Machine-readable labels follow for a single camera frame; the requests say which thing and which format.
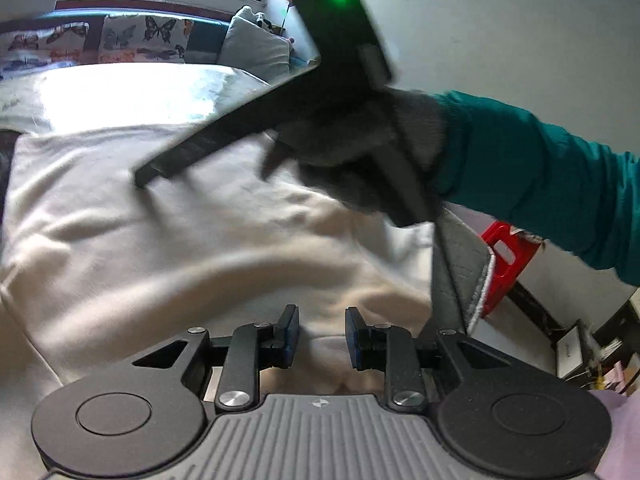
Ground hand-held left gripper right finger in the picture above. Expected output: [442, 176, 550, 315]
[345, 306, 506, 410]

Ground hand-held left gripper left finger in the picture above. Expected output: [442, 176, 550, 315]
[131, 304, 301, 413]

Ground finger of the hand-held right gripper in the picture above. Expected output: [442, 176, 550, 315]
[134, 62, 326, 188]
[261, 139, 293, 181]

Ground cream garment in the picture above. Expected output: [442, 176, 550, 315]
[0, 127, 437, 480]

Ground person's right forearm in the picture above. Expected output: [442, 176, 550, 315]
[434, 89, 640, 287]

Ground person's right hand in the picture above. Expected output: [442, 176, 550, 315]
[272, 87, 448, 216]

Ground colourful pinwheel toy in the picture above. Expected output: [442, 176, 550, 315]
[282, 0, 301, 45]

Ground grey pillow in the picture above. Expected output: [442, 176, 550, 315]
[219, 6, 293, 86]

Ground butterfly print pillow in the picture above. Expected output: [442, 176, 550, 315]
[0, 21, 92, 70]
[97, 12, 195, 64]

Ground red plastic stool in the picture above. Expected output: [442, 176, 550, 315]
[479, 220, 542, 319]

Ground white box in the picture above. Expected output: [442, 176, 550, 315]
[554, 324, 595, 382]

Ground lavender cloth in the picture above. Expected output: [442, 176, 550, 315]
[587, 389, 640, 480]

